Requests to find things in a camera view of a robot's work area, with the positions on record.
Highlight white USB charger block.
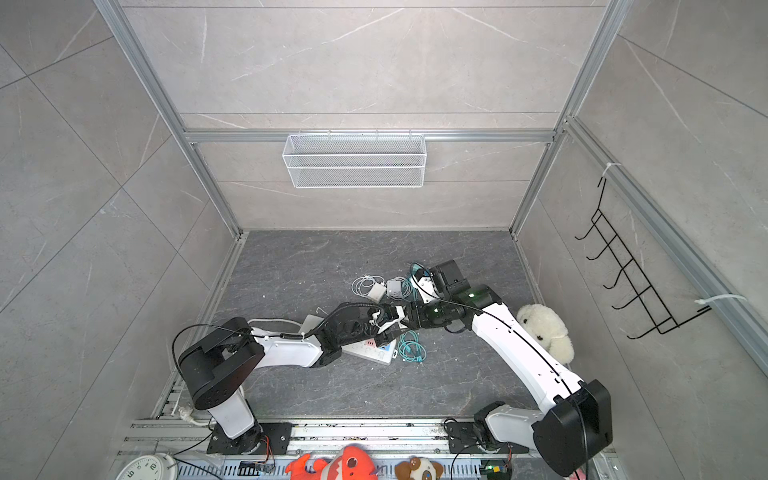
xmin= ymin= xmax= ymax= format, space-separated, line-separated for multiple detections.
xmin=366 ymin=283 xmax=387 ymax=302

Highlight white power strip colourful sockets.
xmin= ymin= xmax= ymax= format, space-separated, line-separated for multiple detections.
xmin=299 ymin=315 xmax=397 ymax=365

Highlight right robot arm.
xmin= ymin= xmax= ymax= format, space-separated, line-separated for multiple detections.
xmin=408 ymin=260 xmax=613 ymax=479

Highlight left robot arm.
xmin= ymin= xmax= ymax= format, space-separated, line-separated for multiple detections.
xmin=171 ymin=302 xmax=408 ymax=441

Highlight white grey charger block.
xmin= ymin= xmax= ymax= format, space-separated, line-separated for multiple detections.
xmin=386 ymin=277 xmax=411 ymax=299

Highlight white plush seal toy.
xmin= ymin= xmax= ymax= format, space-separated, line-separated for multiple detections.
xmin=516 ymin=304 xmax=575 ymax=365

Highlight red plush lobster toy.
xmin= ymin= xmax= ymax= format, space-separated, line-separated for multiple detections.
xmin=285 ymin=446 xmax=378 ymax=480

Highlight brown white plush dog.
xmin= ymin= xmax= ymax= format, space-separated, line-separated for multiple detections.
xmin=394 ymin=457 xmax=445 ymax=480

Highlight white round clock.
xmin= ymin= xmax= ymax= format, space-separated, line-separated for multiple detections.
xmin=116 ymin=453 xmax=178 ymax=480

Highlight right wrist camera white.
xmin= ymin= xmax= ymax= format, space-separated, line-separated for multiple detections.
xmin=416 ymin=277 xmax=439 ymax=304

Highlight white coiled USB cable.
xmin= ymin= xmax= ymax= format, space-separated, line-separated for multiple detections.
xmin=350 ymin=274 xmax=415 ymax=301

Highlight teal coiled cable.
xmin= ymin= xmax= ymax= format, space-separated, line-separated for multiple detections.
xmin=397 ymin=263 xmax=436 ymax=365

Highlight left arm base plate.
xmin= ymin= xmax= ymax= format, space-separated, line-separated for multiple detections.
xmin=206 ymin=422 xmax=293 ymax=455

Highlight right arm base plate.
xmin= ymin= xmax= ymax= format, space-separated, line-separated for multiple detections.
xmin=442 ymin=418 xmax=530 ymax=455

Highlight white wire mesh basket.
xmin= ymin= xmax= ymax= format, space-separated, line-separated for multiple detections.
xmin=282 ymin=133 xmax=428 ymax=189

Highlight black wall hook rack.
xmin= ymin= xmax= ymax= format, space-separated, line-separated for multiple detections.
xmin=574 ymin=178 xmax=713 ymax=340

